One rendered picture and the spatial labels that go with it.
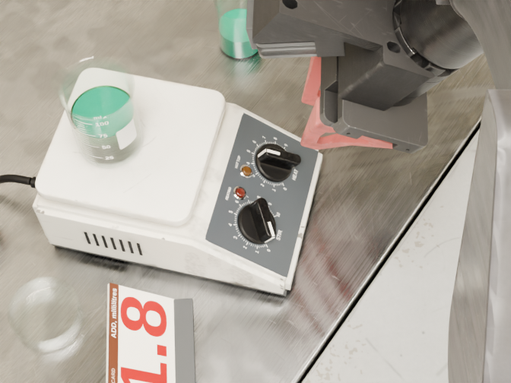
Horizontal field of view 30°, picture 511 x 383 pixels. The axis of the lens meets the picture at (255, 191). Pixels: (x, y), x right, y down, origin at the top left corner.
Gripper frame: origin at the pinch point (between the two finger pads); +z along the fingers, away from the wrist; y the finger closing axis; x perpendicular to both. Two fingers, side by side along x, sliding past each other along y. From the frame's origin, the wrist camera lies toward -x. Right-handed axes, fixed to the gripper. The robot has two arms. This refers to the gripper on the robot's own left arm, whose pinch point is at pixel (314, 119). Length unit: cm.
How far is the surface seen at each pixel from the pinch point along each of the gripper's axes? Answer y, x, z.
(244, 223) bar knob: 6.4, -2.1, 6.7
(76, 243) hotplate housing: 7.4, -12.3, 15.7
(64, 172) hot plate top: 3.9, -15.2, 10.6
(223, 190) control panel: 4.0, -3.8, 7.1
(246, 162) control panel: 1.1, -1.9, 7.1
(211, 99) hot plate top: -3.0, -5.5, 6.4
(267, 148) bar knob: 0.4, -1.0, 5.4
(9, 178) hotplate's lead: 2.0, -17.6, 18.7
